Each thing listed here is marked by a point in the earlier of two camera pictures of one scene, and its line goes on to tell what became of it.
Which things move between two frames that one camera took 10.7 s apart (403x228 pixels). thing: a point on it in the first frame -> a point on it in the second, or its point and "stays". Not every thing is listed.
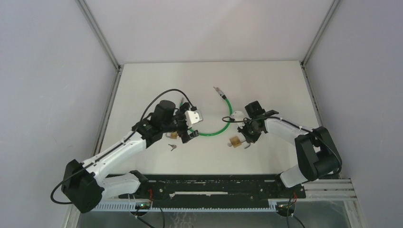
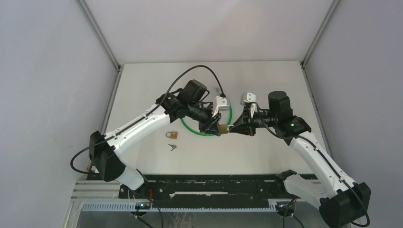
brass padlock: (173, 135) stays
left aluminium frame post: (104, 44) stays
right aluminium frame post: (302, 62) stays
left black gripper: (185, 137) -> (211, 125)
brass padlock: (235, 141) -> (223, 128)
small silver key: (173, 146) stays
